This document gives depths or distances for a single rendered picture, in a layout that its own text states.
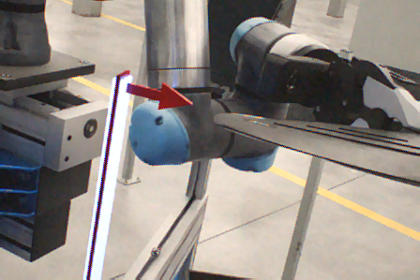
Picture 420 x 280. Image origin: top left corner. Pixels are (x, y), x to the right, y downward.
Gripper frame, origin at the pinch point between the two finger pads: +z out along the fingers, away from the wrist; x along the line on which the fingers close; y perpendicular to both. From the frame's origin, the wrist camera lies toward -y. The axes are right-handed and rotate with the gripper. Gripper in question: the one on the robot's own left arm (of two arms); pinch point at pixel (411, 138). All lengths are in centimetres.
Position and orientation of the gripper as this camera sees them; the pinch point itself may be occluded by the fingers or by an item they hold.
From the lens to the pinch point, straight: 59.4
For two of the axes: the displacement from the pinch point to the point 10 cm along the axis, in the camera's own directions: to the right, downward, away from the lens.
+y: 8.8, 1.4, 4.6
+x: -2.8, 9.2, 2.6
